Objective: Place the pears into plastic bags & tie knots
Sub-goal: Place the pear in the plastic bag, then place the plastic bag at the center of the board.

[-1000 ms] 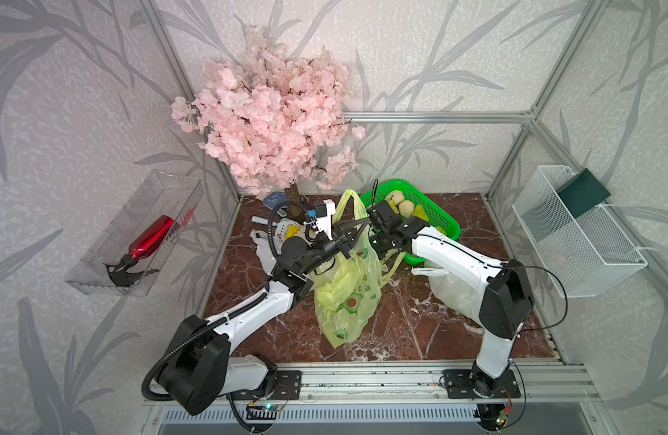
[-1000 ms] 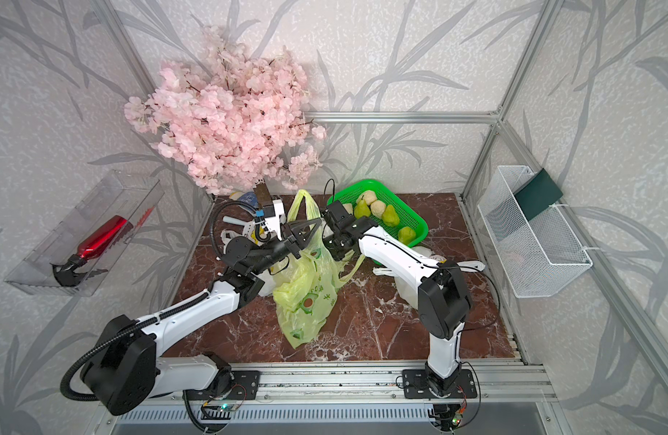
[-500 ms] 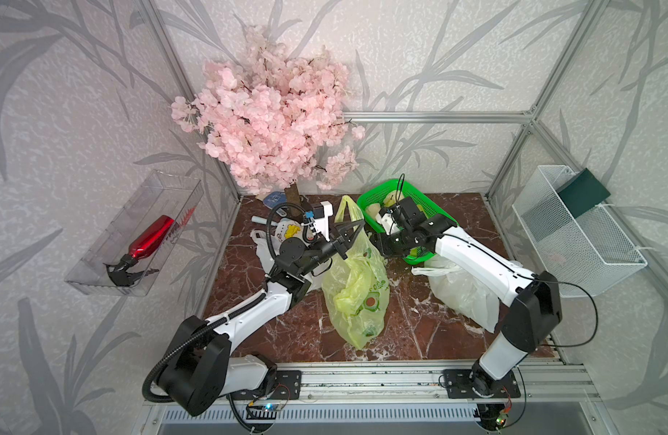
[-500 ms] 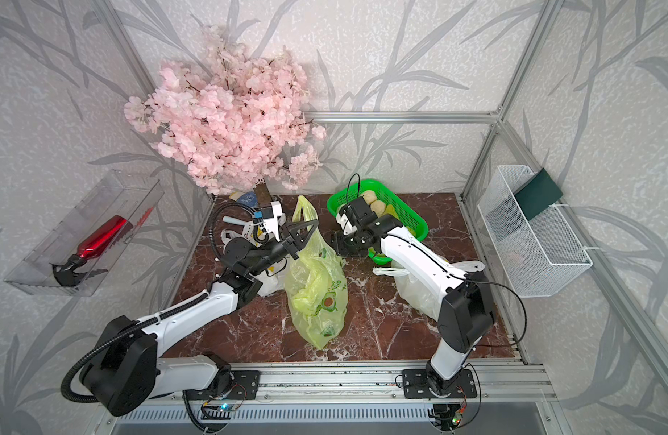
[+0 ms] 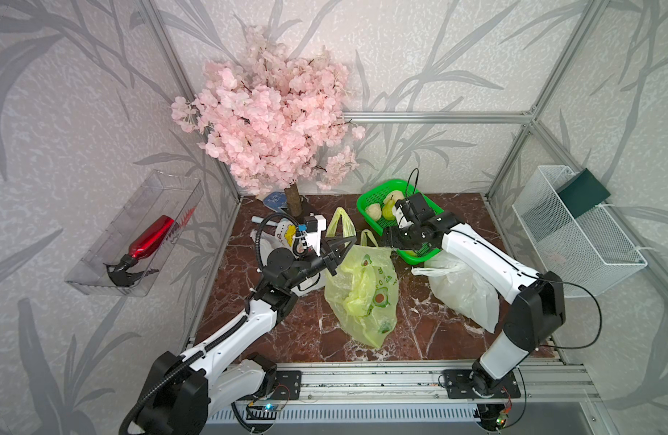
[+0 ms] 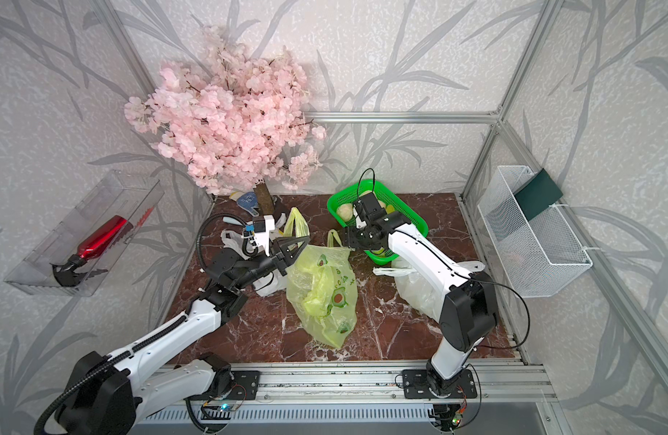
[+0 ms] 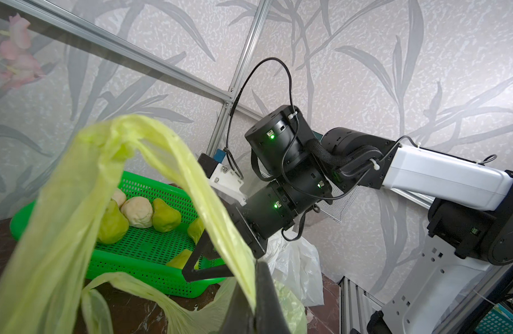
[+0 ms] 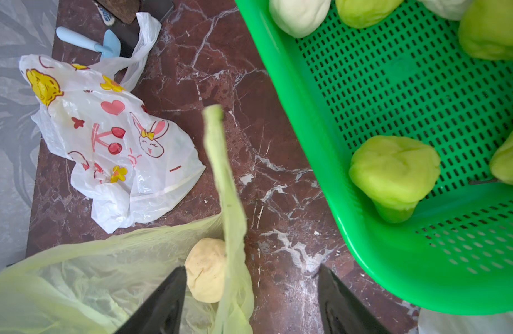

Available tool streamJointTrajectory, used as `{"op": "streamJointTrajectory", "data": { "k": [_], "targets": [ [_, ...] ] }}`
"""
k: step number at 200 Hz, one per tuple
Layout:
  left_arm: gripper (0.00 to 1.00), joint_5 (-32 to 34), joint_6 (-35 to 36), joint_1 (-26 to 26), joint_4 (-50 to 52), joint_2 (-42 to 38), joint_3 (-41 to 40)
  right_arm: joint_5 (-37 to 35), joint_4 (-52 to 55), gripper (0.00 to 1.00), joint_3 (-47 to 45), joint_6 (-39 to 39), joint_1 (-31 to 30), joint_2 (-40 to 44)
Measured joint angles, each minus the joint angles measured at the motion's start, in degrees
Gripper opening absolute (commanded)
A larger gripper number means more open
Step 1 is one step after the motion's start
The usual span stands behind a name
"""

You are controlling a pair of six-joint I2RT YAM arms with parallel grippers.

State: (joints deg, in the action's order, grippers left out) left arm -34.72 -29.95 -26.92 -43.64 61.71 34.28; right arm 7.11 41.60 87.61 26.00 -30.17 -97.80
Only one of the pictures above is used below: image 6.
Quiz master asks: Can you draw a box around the green avocado plastic bag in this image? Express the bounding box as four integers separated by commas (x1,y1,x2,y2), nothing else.
286,229,358,349

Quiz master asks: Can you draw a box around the clear wall tray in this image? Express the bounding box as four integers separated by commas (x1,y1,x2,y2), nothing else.
4,170,165,297

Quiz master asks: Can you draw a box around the pink cherry blossom bouquet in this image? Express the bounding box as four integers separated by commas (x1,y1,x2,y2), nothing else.
124,26,327,195

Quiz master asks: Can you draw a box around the red spray bottle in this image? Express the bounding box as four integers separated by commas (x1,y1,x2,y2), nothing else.
51,215,133,287

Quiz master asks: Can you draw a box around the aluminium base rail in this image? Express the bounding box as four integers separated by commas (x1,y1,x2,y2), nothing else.
96,360,558,406

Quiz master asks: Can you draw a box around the white pear left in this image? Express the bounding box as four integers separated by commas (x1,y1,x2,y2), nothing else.
336,203,354,222

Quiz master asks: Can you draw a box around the green plastic basket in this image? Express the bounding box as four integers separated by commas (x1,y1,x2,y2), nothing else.
327,179,429,250

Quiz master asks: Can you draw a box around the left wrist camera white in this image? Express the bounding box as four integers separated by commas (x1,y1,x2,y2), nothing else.
242,215,276,257

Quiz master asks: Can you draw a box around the white printed plastic bag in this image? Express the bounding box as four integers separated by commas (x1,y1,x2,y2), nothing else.
373,255,484,321

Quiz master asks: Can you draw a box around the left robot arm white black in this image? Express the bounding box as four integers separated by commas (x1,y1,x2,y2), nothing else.
33,236,310,434

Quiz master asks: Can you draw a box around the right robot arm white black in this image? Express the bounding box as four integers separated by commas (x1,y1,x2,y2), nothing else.
343,192,499,398

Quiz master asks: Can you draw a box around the white wire mesh basket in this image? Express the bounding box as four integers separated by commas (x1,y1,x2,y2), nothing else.
478,165,592,298

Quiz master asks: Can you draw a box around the brown bouquet trunk base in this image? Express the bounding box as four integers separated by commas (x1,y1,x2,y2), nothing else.
253,181,290,221

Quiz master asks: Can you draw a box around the blue tag at vase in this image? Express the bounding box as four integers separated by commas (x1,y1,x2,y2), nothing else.
235,191,260,217

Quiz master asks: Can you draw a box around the dark green card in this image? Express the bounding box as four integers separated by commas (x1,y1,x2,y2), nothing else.
514,169,563,221

